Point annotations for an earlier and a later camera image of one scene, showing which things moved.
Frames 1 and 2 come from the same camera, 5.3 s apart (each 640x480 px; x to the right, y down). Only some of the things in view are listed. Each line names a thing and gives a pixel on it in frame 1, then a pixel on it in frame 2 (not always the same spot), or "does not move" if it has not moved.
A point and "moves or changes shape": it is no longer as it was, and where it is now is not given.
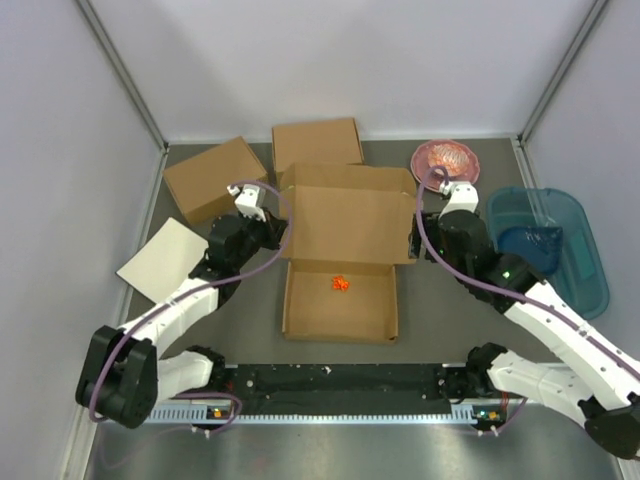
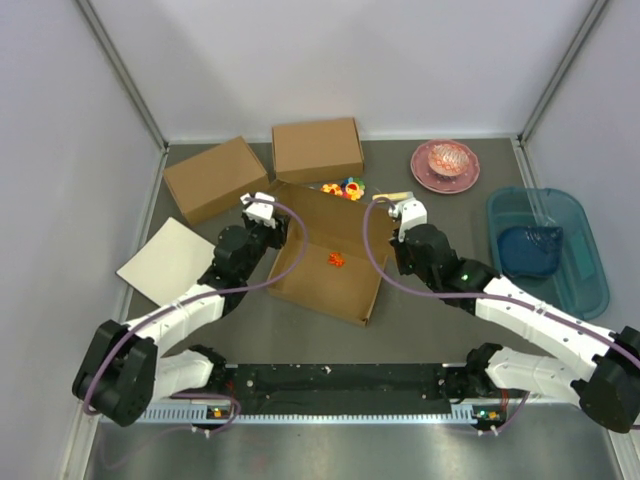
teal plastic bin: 580,276 does not move
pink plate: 436,179 does not move
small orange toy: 339,283 to 336,259
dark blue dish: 540,246 does not move
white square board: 164,260 does not move
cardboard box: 200,185 does not move
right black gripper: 430,224 to 399,249
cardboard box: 350,231 moves or changes shape
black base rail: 347,382 does not move
